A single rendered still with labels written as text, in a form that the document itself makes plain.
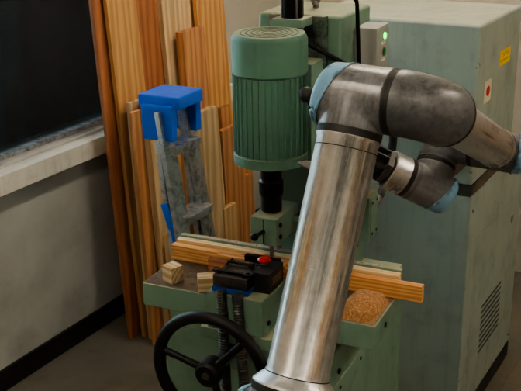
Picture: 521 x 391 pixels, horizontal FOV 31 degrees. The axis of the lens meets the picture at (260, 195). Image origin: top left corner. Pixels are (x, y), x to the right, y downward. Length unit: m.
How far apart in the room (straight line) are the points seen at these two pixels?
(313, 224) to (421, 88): 0.29
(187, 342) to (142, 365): 1.46
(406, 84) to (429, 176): 0.56
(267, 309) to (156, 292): 0.34
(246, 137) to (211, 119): 1.75
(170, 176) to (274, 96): 1.06
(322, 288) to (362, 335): 0.54
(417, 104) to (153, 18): 2.42
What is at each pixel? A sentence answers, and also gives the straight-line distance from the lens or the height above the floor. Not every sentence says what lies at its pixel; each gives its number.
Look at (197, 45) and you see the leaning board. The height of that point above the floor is 1.15.
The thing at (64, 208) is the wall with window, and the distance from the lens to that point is 3.75.
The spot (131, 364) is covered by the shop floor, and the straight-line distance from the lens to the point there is 3.79.
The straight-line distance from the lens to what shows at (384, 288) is 2.22.
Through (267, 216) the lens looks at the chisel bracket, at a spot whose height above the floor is 1.07.
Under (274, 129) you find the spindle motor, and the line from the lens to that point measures 2.11.
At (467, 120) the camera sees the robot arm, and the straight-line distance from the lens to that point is 1.63.
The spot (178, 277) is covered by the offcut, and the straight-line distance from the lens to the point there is 2.30.
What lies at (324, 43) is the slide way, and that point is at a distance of 2.28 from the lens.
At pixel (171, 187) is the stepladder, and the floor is 0.86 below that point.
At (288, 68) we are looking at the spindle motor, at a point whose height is 1.44.
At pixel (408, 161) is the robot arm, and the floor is 1.24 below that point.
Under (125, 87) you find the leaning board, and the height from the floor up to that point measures 1.05.
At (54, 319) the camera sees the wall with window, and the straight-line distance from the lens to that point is 3.84.
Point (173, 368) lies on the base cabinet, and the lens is 2.39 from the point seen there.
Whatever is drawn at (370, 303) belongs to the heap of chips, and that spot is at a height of 0.93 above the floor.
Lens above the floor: 1.87
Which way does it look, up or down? 20 degrees down
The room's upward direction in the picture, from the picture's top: 1 degrees counter-clockwise
